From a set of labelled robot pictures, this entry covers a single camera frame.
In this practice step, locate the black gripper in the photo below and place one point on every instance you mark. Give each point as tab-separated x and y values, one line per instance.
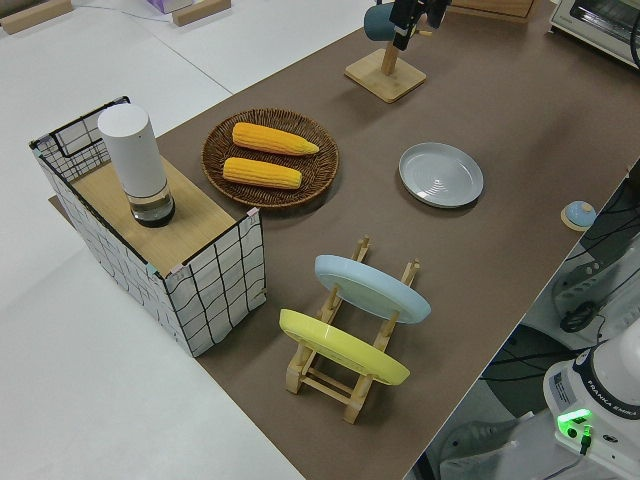
407	10

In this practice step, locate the gray ceramic plate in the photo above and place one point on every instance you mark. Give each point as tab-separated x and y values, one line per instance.
441	175

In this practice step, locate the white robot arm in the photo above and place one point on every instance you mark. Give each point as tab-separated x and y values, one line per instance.
600	400

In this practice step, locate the light blue plate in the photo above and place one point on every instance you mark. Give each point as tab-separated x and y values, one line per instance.
372	290

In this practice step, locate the yellow plate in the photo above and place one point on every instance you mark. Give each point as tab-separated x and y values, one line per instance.
345	350

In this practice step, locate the wooden plate rack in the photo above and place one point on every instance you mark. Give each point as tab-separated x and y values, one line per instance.
325	387

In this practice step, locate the dark blue mug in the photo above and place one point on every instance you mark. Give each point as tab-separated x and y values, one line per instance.
377	25

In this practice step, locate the wooden mug tree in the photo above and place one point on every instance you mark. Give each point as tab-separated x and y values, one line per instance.
387	77

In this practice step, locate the large wooden box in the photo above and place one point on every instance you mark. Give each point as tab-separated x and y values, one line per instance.
495	9

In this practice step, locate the white toaster oven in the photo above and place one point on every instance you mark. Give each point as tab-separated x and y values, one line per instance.
595	25

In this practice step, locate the brown wicker basket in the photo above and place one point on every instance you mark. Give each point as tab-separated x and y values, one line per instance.
315	175

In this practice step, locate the long yellow corn cob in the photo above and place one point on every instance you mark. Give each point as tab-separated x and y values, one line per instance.
272	139

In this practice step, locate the short yellow corn cob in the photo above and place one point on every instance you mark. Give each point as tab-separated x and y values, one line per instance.
262	173

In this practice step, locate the wooden block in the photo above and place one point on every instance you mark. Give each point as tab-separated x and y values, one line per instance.
200	12
30	17

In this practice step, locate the brown table mat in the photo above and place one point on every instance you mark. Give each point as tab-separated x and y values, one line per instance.
490	250

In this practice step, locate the blue service bell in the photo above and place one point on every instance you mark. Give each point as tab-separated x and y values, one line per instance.
578	215

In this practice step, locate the purple tissue box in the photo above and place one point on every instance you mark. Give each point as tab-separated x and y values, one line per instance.
167	4

